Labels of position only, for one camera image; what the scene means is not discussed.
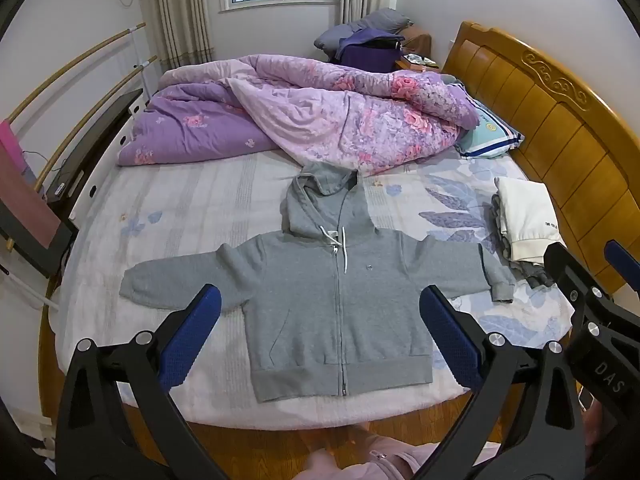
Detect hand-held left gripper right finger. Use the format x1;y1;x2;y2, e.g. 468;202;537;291
419;285;586;480

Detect brown board with black frame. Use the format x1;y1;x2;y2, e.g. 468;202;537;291
0;150;80;278

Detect person's right hand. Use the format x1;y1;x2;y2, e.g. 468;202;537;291
581;392;608;466

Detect folded grey clothes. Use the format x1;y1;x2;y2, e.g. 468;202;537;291
491;192;556;288

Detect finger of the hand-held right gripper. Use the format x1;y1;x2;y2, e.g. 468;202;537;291
604;239;640;294
544;242;617;327

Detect purple floral quilt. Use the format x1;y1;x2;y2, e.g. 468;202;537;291
116;54;481;177

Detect folded white pants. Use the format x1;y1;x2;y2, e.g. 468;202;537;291
494;176;568;265

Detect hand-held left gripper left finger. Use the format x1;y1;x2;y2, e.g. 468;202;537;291
55;284;231;480

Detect pink box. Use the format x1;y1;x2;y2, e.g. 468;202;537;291
0;120;31;181

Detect light blue pillow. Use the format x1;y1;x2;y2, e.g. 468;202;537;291
452;97;526;160

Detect grey zip hoodie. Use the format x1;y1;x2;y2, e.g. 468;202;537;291
119;162;516;403

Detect wooden rail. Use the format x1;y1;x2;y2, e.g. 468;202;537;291
0;22;147;128
35;56;158;191

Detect grey pillows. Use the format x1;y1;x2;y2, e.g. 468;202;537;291
314;8;415;53

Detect wooden headboard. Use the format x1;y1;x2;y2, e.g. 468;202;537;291
442;21;640;311

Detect white perforated panel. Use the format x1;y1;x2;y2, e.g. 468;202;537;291
70;92;151;221

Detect wooden bed frame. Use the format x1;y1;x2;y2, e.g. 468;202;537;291
37;310;501;467

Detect purple bag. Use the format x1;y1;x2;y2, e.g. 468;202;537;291
336;28;406;68

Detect wooden nightstand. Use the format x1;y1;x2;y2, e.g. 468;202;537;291
395;52;442;73

